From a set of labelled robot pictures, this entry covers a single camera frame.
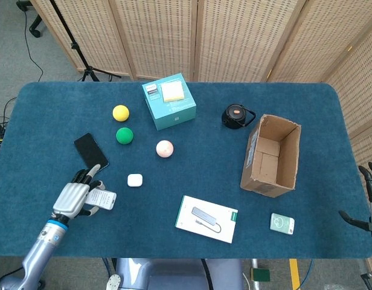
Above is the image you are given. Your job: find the woven wooden folding screen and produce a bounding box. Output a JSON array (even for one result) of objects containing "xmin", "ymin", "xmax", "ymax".
[{"xmin": 30, "ymin": 0, "xmax": 372, "ymax": 170}]

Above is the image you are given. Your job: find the blue table mat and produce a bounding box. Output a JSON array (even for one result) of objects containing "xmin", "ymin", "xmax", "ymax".
[{"xmin": 0, "ymin": 82, "xmax": 372, "ymax": 259}]

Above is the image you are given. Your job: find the black teapot with handle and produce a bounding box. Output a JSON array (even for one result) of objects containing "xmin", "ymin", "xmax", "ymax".
[{"xmin": 221, "ymin": 103, "xmax": 257, "ymax": 130}]

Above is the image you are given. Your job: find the pink ball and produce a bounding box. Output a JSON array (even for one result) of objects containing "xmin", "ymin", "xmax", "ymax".
[{"xmin": 155, "ymin": 140, "xmax": 175, "ymax": 158}]

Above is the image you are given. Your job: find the teal cardboard product box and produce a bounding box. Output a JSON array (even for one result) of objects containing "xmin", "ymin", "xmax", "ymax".
[{"xmin": 141, "ymin": 72, "xmax": 197, "ymax": 131}]

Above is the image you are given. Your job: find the yellow foam ball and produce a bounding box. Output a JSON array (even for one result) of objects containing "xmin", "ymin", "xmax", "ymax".
[{"xmin": 112, "ymin": 105, "xmax": 130, "ymax": 123}]

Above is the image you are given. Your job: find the yellow sticky note pad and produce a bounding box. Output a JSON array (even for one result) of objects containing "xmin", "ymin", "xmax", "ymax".
[{"xmin": 160, "ymin": 81, "xmax": 186, "ymax": 103}]

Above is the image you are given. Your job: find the black office chair base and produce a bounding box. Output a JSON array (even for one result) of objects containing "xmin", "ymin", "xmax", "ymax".
[{"xmin": 16, "ymin": 0, "xmax": 43, "ymax": 39}]

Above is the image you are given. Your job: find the mint green small pack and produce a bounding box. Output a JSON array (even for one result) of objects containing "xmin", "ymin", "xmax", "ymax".
[{"xmin": 269, "ymin": 212, "xmax": 295, "ymax": 235}]

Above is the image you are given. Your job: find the green foam ball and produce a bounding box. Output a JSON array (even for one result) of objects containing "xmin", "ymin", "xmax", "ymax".
[{"xmin": 115, "ymin": 127, "xmax": 135, "ymax": 145}]

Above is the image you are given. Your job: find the grey-blue robot torso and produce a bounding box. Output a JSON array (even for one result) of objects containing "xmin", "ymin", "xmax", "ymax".
[{"xmin": 106, "ymin": 258, "xmax": 246, "ymax": 290}]

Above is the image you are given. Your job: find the white USB hub box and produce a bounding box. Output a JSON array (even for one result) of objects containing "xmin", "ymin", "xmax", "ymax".
[{"xmin": 174, "ymin": 195, "xmax": 239, "ymax": 244}]

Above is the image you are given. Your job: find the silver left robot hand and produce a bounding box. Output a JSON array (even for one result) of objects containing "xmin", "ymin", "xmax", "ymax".
[{"xmin": 52, "ymin": 164, "xmax": 106, "ymax": 219}]

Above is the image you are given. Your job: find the black smartphone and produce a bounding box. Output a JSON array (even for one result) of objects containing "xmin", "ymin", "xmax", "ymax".
[{"xmin": 73, "ymin": 132, "xmax": 109, "ymax": 175}]

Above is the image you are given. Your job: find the white earbuds case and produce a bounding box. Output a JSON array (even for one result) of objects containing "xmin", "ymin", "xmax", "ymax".
[{"xmin": 127, "ymin": 173, "xmax": 144, "ymax": 188}]

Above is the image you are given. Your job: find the white tag card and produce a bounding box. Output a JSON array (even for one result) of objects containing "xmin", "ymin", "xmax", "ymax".
[{"xmin": 85, "ymin": 187, "xmax": 117, "ymax": 211}]

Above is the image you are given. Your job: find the black tripod stand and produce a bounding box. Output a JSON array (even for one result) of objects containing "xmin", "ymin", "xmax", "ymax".
[{"xmin": 49, "ymin": 0, "xmax": 122, "ymax": 82}]

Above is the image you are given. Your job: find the yellow floor tape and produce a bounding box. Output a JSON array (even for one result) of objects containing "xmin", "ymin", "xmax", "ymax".
[{"xmin": 289, "ymin": 258, "xmax": 301, "ymax": 290}]

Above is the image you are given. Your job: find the green yellow sponge block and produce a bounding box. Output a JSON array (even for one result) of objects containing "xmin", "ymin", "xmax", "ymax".
[{"xmin": 249, "ymin": 259, "xmax": 271, "ymax": 282}]

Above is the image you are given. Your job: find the open brown cardboard box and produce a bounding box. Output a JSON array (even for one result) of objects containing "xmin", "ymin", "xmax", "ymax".
[{"xmin": 240, "ymin": 114, "xmax": 302, "ymax": 199}]

